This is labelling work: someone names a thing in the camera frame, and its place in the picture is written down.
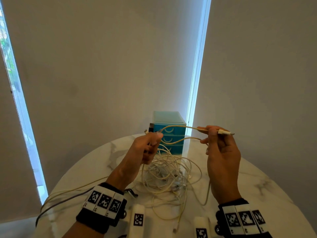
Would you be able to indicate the person's left hand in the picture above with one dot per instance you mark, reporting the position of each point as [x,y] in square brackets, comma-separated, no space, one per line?
[135,158]

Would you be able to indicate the person's right hand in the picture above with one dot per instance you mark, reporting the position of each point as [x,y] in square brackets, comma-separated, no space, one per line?
[224,166]

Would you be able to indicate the person's right thumb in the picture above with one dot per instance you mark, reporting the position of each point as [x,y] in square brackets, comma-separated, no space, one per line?
[203,129]

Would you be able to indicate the person's left thumb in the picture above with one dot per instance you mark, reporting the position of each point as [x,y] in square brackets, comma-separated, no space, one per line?
[156,139]

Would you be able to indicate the person's left forearm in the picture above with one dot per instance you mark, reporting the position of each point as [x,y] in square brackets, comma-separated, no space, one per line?
[81,231]

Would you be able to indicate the small black box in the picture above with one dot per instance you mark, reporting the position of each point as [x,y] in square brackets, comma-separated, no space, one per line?
[151,127]

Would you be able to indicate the blue plastic drawer unit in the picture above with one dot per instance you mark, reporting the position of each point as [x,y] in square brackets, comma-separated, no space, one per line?
[170,118]

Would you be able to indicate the black left wristband with markers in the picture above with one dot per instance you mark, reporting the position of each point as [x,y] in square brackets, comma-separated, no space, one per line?
[104,203]

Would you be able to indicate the black wristband with markers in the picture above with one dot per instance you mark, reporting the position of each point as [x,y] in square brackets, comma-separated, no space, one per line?
[104,203]
[244,219]

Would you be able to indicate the wide white roller blind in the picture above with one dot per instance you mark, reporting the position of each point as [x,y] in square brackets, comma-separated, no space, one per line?
[104,71]

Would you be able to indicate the black right wristband with markers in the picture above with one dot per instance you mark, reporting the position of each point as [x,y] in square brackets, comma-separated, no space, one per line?
[244,219]

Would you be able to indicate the white left wrist camera block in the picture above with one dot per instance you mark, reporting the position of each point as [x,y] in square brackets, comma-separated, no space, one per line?
[137,220]

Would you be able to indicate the white wrist camera block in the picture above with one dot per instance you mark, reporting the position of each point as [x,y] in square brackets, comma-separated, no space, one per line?
[201,226]
[137,220]

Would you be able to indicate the white right wrist camera block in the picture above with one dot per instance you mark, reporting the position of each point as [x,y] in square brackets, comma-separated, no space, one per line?
[201,226]

